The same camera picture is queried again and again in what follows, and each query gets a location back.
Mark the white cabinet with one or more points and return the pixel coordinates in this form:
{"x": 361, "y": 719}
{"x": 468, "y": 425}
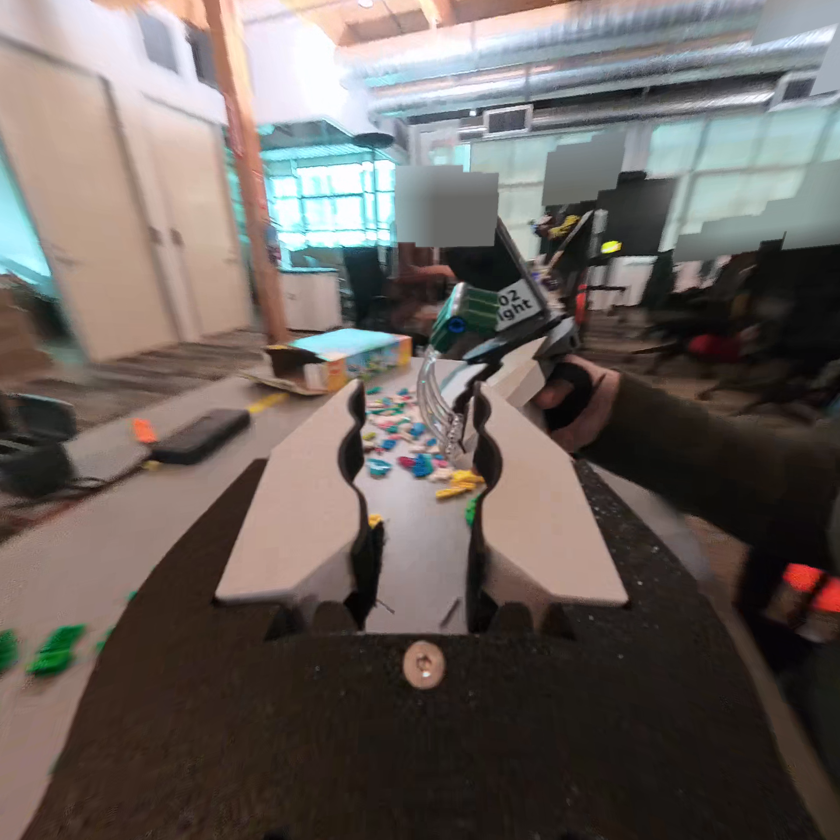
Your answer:
{"x": 308, "y": 302}

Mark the orange brick separator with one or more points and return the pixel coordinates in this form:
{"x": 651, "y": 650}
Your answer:
{"x": 144, "y": 430}

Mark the black zip pouch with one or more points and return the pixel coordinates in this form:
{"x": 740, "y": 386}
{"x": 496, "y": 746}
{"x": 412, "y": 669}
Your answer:
{"x": 200, "y": 436}

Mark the white door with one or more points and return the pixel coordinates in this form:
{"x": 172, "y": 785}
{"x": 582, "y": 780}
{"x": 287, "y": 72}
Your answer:
{"x": 79, "y": 210}
{"x": 197, "y": 223}

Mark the black box device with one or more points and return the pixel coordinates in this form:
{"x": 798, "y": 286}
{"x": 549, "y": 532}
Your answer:
{"x": 36, "y": 453}

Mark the wall vent grille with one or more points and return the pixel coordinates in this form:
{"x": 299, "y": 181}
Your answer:
{"x": 202, "y": 56}
{"x": 157, "y": 39}

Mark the pile of small green bricks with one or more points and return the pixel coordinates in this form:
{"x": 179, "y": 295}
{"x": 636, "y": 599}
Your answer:
{"x": 56, "y": 649}

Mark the grey desk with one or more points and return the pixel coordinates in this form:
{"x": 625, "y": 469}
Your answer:
{"x": 420, "y": 544}

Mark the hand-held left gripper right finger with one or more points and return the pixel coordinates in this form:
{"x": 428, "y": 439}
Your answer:
{"x": 551, "y": 525}

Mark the silver air duct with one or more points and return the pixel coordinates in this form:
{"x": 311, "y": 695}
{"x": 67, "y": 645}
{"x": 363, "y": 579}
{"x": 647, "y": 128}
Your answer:
{"x": 590, "y": 92}
{"x": 558, "y": 46}

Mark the black office chair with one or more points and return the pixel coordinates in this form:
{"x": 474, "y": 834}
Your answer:
{"x": 364, "y": 282}

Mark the red-brown wooden column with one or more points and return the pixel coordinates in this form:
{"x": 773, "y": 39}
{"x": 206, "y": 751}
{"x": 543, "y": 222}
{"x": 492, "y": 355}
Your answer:
{"x": 253, "y": 197}

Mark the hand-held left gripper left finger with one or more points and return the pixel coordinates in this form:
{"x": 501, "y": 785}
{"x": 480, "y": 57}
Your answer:
{"x": 295, "y": 518}

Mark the person's right forearm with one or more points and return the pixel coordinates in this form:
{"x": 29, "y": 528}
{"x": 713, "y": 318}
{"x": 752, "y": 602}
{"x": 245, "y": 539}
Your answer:
{"x": 709, "y": 453}

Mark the pile of colourful bricks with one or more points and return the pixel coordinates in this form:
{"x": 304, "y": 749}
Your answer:
{"x": 407, "y": 446}

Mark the duct vent grille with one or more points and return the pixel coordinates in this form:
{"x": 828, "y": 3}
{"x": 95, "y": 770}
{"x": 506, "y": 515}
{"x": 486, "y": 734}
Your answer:
{"x": 508, "y": 120}

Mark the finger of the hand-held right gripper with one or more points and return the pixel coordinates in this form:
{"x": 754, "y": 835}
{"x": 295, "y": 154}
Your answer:
{"x": 522, "y": 384}

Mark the colourful toy brick box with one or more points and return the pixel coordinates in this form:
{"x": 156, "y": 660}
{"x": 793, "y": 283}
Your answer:
{"x": 354, "y": 358}

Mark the orange traffic cone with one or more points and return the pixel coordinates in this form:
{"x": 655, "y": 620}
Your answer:
{"x": 804, "y": 590}

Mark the dark green brick clear tubes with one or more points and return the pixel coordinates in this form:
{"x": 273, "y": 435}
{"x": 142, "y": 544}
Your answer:
{"x": 469, "y": 315}

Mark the person's right hand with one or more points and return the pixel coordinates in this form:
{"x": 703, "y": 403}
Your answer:
{"x": 607, "y": 400}

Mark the black floor lamp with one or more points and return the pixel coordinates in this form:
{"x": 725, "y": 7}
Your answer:
{"x": 372, "y": 139}

